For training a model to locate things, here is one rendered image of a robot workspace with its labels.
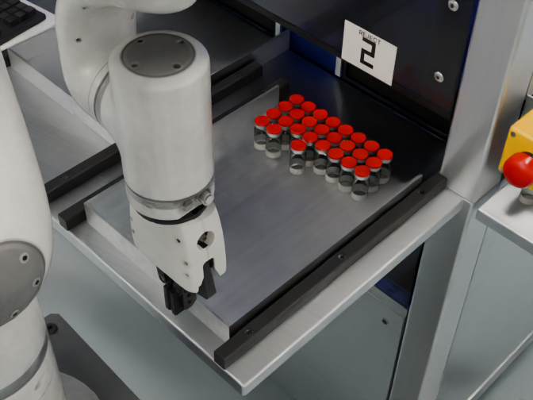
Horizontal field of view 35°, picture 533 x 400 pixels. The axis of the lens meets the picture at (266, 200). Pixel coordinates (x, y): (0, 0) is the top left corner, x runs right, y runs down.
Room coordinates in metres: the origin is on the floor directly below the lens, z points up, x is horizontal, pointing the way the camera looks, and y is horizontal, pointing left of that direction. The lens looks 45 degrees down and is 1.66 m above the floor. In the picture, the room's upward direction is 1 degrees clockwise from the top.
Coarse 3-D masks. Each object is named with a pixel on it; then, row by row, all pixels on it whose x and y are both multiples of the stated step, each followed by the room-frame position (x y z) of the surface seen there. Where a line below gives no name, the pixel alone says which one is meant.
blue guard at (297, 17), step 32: (256, 0) 1.04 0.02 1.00; (288, 0) 1.00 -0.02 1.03; (320, 0) 0.96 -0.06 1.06; (352, 0) 0.92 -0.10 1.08; (384, 0) 0.89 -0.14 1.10; (416, 0) 0.86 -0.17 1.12; (448, 0) 0.83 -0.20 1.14; (320, 32) 0.96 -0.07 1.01; (384, 32) 0.89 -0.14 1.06; (416, 32) 0.85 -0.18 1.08; (448, 32) 0.83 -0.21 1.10; (416, 64) 0.85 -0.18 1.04; (448, 64) 0.82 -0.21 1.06; (448, 96) 0.81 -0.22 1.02
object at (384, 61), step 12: (348, 24) 0.92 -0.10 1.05; (348, 36) 0.92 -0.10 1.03; (360, 36) 0.91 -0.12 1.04; (372, 36) 0.90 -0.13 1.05; (348, 48) 0.92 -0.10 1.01; (360, 48) 0.91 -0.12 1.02; (384, 48) 0.88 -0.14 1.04; (396, 48) 0.87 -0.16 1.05; (348, 60) 0.92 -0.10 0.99; (372, 60) 0.89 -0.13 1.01; (384, 60) 0.88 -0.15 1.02; (372, 72) 0.89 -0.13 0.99; (384, 72) 0.88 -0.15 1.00
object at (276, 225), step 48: (240, 144) 0.87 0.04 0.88; (240, 192) 0.78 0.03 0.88; (288, 192) 0.78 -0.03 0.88; (336, 192) 0.78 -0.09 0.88; (384, 192) 0.78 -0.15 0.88; (240, 240) 0.69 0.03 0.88; (288, 240) 0.70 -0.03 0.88; (336, 240) 0.67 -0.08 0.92; (240, 288) 0.62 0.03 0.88; (288, 288) 0.61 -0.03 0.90
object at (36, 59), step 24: (144, 24) 1.16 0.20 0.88; (168, 24) 1.16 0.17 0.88; (192, 24) 1.16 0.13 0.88; (216, 24) 1.16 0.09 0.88; (240, 24) 1.16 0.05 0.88; (24, 48) 1.05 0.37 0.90; (48, 48) 1.08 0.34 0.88; (216, 48) 1.09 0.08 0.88; (240, 48) 1.10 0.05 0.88; (264, 48) 1.06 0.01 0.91; (288, 48) 1.10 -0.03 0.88; (24, 72) 1.01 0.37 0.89; (48, 72) 1.02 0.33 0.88; (216, 72) 0.99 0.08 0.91
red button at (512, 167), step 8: (520, 152) 0.72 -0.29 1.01; (512, 160) 0.71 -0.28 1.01; (520, 160) 0.71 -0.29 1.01; (528, 160) 0.71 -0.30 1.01; (504, 168) 0.71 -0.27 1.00; (512, 168) 0.70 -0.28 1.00; (520, 168) 0.70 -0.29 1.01; (528, 168) 0.70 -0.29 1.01; (504, 176) 0.71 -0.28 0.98; (512, 176) 0.70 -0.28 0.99; (520, 176) 0.70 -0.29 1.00; (528, 176) 0.69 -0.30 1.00; (512, 184) 0.70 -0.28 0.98; (520, 184) 0.70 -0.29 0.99; (528, 184) 0.69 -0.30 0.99
